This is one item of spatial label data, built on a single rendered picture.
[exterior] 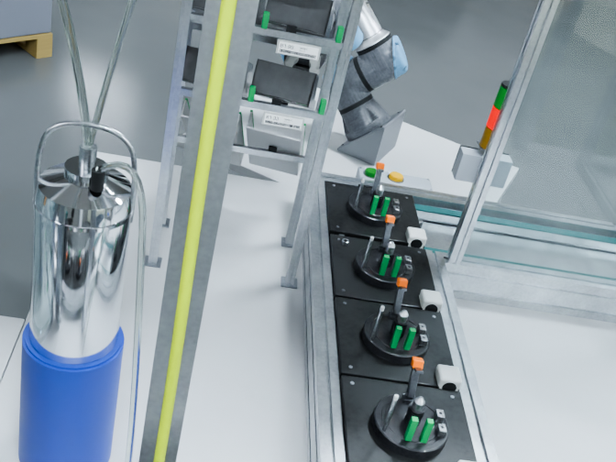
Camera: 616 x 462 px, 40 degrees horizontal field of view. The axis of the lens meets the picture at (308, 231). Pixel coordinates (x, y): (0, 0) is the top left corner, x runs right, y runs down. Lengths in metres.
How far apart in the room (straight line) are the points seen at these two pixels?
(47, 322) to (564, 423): 1.13
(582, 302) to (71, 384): 1.35
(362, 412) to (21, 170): 2.67
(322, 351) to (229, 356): 0.21
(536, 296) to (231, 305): 0.77
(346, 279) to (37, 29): 3.39
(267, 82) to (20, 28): 3.22
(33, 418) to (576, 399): 1.17
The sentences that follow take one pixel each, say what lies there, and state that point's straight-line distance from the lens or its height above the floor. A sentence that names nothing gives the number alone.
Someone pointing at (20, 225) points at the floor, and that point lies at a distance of 3.62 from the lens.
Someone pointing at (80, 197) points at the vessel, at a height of 1.42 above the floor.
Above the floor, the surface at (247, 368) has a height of 0.86.
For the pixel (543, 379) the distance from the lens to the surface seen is 2.02.
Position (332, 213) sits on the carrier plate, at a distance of 2.12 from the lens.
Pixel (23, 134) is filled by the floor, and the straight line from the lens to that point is 4.27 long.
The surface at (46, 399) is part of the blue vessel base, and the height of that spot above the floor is 1.06.
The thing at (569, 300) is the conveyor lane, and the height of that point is 0.91.
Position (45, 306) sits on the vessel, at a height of 1.23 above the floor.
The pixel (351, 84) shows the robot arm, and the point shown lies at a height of 1.06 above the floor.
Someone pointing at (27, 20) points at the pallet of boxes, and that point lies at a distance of 4.95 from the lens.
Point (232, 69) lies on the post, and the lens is 0.78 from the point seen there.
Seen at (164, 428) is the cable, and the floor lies 1.30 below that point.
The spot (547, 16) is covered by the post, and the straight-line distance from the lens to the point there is 1.84.
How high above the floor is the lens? 2.06
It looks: 32 degrees down
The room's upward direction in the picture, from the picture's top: 14 degrees clockwise
